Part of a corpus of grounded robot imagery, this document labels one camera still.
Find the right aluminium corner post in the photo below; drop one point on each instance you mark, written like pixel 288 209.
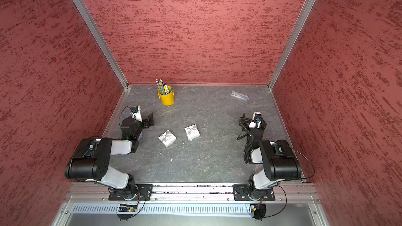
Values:
pixel 300 22

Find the aluminium front rail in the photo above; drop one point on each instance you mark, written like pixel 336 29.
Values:
pixel 202 193

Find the white slotted cable duct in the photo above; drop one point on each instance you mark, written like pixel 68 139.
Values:
pixel 232 210

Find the clear plastic pencil case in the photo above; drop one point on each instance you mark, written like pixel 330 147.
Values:
pixel 239 95

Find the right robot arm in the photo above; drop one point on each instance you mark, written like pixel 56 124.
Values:
pixel 277 158

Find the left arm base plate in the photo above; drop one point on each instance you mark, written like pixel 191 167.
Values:
pixel 141 191

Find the left aluminium corner post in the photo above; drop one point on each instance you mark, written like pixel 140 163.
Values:
pixel 90 22

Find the bundle of coloured pencils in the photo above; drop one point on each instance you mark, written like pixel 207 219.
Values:
pixel 163 88

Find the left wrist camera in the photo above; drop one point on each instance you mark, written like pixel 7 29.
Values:
pixel 136 113

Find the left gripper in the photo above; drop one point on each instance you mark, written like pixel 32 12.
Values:
pixel 147 122

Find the white jewelry box left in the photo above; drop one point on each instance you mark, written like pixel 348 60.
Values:
pixel 167 138

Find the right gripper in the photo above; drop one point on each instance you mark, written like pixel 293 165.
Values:
pixel 248 122

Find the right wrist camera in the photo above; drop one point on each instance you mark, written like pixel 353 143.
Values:
pixel 257 117

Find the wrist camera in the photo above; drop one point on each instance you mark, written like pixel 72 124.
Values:
pixel 257 117
pixel 136 113

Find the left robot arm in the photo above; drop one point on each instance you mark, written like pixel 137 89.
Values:
pixel 91 160

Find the aluminium corner post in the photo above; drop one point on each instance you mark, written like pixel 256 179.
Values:
pixel 90 22
pixel 300 22

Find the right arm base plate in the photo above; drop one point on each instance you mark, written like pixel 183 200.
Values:
pixel 242 192

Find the yellow pencil cup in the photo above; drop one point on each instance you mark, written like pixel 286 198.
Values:
pixel 168 98

